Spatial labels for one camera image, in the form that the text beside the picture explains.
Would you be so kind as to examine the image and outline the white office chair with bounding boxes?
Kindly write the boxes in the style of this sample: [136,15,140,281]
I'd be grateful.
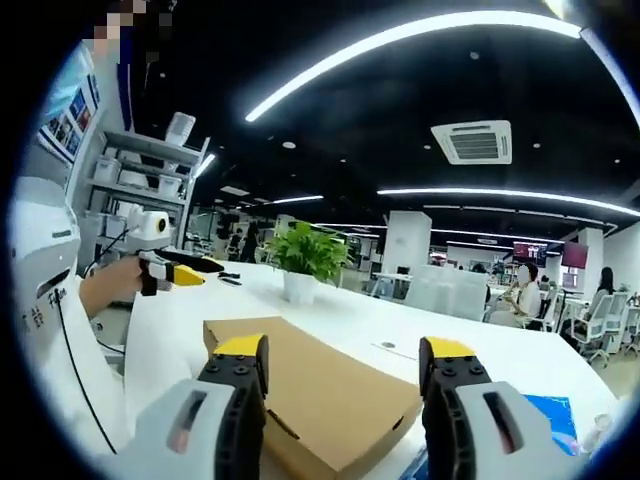
[579,294,615,362]
[617,304,640,359]

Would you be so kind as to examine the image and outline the small white coaster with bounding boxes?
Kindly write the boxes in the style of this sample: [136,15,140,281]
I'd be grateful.
[370,339,420,362]

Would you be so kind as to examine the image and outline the grey metal shelf rack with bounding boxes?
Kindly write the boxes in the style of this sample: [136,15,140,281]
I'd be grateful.
[84,130,211,261]

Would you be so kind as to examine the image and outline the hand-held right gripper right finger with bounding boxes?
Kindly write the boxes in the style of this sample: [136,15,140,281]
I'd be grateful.
[418,335,596,480]

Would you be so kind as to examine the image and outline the white ribbed appliance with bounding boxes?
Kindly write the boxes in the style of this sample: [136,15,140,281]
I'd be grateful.
[166,112,197,146]

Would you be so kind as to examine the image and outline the white desk partition panel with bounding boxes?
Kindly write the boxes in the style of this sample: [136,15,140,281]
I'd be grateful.
[404,263,489,321]

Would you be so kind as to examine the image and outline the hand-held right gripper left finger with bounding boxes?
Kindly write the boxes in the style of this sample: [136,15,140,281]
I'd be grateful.
[134,333,271,480]

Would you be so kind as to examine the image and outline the brown cardboard shoe box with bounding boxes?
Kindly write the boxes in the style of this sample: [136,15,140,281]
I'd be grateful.
[202,315,423,480]

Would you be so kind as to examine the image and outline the white ceiling air conditioner vent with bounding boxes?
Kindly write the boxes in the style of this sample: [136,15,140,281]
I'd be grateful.
[430,119,514,166]

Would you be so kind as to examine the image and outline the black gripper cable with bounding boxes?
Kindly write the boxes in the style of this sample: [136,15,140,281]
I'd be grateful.
[89,227,134,276]

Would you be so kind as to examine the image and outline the white ceiling light strip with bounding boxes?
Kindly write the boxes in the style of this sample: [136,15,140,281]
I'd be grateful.
[244,10,584,124]
[377,187,640,217]

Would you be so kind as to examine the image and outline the dark red wall screen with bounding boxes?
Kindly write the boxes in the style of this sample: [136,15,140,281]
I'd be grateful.
[562,242,589,268]

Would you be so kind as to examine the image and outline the black chest device cable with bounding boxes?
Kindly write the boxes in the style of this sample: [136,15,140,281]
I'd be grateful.
[54,299,119,454]

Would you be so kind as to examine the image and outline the white grey chest device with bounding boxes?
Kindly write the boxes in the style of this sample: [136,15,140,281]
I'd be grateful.
[12,177,84,311]

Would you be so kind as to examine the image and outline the green plant in white pot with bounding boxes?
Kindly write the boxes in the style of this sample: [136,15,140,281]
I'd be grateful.
[264,221,354,305]

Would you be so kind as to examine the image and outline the blue framed wall poster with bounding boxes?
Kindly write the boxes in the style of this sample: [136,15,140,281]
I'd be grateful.
[39,72,101,161]

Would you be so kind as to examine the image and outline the bright red wall screen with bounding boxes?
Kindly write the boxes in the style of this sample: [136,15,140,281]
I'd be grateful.
[513,241,549,266]

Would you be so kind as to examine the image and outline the person's left hand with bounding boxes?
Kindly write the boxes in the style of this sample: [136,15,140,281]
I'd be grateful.
[107,257,146,301]

